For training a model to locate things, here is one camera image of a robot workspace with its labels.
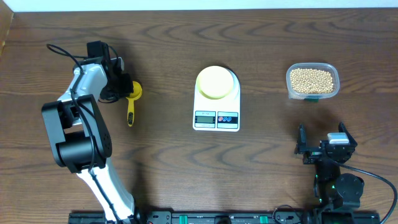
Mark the clear container of soybeans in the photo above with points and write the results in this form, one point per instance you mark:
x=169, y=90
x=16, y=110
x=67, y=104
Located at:
x=312, y=81

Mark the yellow measuring scoop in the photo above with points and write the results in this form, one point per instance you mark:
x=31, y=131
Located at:
x=134, y=96

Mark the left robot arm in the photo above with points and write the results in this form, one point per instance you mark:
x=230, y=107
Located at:
x=77, y=133

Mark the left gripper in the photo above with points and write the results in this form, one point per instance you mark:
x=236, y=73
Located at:
x=125, y=81

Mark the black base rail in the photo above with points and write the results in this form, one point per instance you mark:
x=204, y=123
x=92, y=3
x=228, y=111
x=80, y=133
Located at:
x=284, y=217

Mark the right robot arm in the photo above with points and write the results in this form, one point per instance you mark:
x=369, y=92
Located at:
x=339, y=194

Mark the yellow bowl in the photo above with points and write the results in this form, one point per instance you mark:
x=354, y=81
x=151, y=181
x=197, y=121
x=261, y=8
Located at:
x=215, y=82

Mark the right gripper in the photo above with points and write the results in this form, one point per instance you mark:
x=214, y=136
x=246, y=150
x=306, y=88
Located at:
x=312, y=154

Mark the white kitchen scale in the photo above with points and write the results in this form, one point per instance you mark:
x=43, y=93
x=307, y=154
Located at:
x=218, y=115

